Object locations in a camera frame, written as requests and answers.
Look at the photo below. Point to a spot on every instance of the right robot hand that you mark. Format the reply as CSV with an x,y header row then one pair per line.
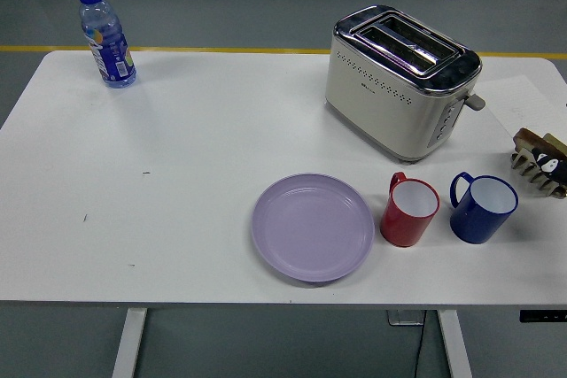
x,y
551,163

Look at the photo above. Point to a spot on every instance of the purple plate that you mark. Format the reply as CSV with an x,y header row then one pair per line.
x,y
312,227

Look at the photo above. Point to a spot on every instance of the metal toast rack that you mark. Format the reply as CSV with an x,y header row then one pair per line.
x,y
525,167

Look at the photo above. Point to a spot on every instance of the grey toaster lever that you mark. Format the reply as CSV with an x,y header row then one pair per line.
x,y
476,102

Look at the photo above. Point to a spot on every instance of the blue mug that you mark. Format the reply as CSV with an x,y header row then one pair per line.
x,y
474,225

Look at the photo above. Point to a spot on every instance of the black table control panel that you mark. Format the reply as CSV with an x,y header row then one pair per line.
x,y
542,315

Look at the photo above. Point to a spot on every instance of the red mug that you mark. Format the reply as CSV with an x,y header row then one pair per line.
x,y
401,227

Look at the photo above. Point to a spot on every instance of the cream and chrome toaster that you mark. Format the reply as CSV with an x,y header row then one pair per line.
x,y
381,103

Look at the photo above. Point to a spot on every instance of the white table leg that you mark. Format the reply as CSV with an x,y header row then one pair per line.
x,y
455,342
129,342

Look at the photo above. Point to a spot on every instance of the clear plastic holder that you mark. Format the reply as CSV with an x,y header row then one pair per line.
x,y
401,318

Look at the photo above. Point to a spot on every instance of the blue-capped water bottle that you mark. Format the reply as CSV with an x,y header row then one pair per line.
x,y
108,41

